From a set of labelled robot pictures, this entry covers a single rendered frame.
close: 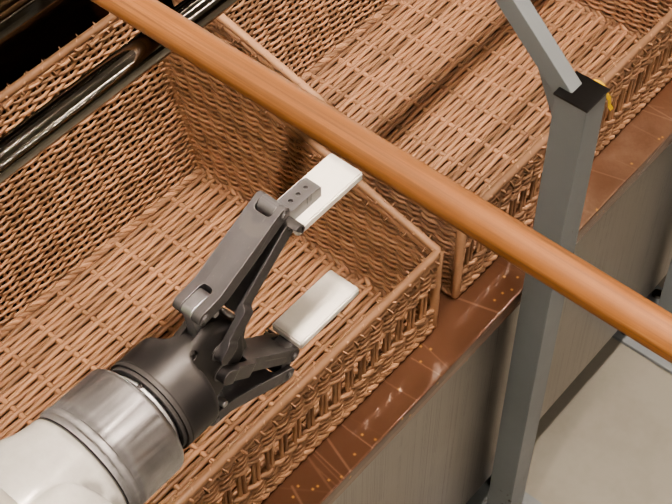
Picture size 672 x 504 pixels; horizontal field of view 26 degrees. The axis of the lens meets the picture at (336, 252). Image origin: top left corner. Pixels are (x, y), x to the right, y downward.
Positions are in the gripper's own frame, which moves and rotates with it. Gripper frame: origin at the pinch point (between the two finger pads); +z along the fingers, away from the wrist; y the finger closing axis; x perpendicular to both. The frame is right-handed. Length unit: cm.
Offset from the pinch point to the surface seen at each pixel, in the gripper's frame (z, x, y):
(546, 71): 45, -9, 22
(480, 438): 42, -8, 92
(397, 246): 34, -19, 49
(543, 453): 61, -7, 119
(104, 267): 15, -50, 60
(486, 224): 7.2, 8.5, -1.2
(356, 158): 6.6, -3.5, -0.5
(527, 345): 44, -5, 67
